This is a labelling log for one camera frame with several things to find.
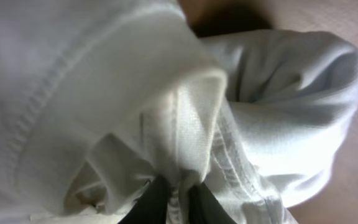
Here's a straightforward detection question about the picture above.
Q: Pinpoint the white printed t-shirt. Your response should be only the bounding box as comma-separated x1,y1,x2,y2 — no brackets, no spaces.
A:
0,1,358,223

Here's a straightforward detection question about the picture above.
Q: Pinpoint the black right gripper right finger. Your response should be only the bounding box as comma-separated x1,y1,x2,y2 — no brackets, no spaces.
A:
188,184,236,224

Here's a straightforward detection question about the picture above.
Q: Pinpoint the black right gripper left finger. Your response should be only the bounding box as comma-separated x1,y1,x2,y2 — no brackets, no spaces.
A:
119,176,170,224

